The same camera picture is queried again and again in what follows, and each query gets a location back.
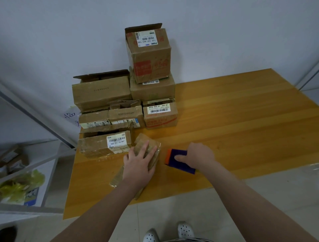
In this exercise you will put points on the person's right hand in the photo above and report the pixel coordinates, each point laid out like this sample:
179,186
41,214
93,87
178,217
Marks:
197,155

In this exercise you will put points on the person's left hand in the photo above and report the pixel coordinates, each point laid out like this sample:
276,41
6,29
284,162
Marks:
138,167

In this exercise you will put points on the blue orange tape dispenser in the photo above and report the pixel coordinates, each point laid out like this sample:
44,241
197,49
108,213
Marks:
174,158

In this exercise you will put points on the small brown cardboard box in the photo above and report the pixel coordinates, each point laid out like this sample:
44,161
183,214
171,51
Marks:
141,138

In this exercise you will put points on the box barcode label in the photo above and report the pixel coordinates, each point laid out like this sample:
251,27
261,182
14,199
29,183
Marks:
92,144

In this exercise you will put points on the stack of cardboard boxes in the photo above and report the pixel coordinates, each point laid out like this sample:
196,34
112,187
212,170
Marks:
99,92

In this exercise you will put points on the person's right forearm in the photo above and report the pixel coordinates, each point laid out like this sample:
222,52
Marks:
254,209

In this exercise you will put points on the person's left forearm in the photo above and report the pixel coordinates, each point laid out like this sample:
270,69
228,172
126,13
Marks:
97,217

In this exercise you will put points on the wooden table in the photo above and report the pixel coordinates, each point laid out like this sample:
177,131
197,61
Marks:
249,119

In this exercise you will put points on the grey metal shelf rack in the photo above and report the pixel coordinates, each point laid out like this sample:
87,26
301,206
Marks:
30,207

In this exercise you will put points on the yellow plastic bag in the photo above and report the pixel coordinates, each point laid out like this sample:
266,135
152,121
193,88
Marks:
20,189

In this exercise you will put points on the small open carton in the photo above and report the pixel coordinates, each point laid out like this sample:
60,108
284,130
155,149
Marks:
15,160

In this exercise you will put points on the white paper wall sign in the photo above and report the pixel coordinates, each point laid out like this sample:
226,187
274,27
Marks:
72,117

